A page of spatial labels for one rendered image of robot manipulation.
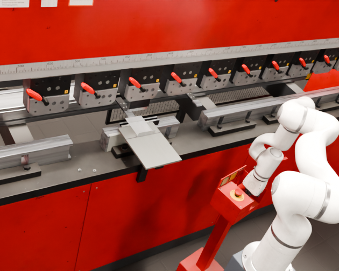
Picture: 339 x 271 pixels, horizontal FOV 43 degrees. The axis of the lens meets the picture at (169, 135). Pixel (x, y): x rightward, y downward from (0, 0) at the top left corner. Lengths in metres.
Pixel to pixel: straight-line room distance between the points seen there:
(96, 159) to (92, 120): 1.62
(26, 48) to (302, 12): 1.28
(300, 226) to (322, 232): 1.99
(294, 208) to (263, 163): 0.72
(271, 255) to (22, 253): 1.12
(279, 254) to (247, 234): 1.60
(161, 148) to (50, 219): 0.57
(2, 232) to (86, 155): 0.46
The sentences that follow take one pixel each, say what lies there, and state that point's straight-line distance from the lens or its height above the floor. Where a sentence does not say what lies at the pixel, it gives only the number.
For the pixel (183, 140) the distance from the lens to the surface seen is 2.17.
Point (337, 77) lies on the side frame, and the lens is 3.79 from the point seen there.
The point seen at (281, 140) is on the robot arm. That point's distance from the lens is 1.91.
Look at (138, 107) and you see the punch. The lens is 1.92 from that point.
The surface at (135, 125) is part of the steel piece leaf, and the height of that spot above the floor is 1.00.
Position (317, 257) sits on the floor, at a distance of 3.25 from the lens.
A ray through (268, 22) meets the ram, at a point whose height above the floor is 1.50.
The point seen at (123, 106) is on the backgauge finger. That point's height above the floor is 1.00.
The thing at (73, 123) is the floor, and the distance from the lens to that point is 3.49.
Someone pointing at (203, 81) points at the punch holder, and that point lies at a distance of 2.01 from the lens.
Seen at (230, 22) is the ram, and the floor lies 1.51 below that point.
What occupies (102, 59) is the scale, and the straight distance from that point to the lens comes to 1.63.
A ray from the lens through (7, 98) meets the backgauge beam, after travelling 2.04.
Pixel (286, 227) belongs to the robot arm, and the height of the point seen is 1.27.
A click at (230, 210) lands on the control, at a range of 2.14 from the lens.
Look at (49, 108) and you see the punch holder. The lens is 1.67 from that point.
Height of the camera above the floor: 2.21
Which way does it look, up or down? 38 degrees down
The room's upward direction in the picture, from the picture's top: 18 degrees clockwise
